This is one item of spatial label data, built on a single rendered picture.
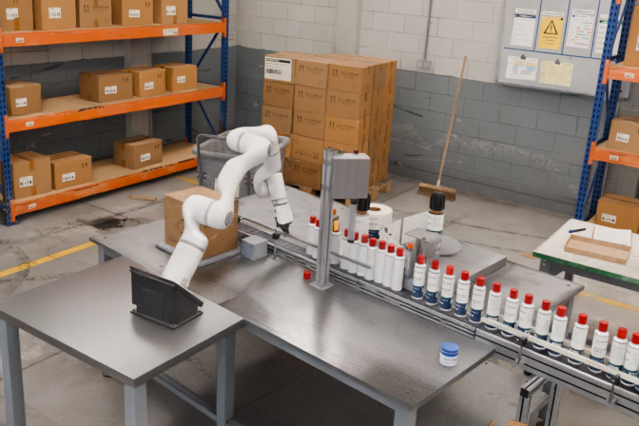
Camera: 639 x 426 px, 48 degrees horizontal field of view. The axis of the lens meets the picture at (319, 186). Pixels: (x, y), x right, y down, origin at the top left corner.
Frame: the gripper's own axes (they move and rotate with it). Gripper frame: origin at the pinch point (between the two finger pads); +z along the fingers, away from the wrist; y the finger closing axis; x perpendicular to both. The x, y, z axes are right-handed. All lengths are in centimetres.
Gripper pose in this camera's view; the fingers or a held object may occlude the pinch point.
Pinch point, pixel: (285, 232)
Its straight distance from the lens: 378.4
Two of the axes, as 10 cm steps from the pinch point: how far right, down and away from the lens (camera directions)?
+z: 2.0, 9.8, 0.7
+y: 6.7, -1.9, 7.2
